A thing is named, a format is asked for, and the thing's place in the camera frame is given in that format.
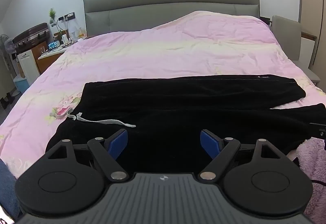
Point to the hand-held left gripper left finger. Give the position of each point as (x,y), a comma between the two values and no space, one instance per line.
(118,143)

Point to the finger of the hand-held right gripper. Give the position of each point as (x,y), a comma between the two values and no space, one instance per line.
(323,132)

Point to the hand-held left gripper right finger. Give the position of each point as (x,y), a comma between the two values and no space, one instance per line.
(210,143)

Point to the black pants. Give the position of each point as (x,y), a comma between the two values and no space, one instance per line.
(178,101)

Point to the purple fuzzy blanket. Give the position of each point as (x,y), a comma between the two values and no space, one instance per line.
(314,162)

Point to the white side cabinet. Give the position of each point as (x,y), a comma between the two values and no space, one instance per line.
(308,50)

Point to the pink floral duvet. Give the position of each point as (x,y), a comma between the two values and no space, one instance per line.
(152,55)

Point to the wooden nightstand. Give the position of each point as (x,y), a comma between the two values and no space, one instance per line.
(47,59)

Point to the light blue bin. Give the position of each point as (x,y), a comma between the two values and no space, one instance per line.
(21,84)

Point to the person's leg in blue jeans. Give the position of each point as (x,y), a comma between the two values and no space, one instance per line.
(7,183)

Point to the pair of dark shoes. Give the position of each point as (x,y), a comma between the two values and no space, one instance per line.
(7,100)

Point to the white storage cabinet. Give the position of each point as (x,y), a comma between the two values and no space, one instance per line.
(26,66)

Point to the brown suitcase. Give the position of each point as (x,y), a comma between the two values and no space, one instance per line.
(29,35)

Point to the small green potted plant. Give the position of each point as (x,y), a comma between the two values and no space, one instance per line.
(52,16)

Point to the grey standing fan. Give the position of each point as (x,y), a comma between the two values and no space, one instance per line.
(7,47)

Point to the grey upholstered headboard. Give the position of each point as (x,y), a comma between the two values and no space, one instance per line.
(165,2)

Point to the black wall power outlet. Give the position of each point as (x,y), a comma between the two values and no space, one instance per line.
(68,16)

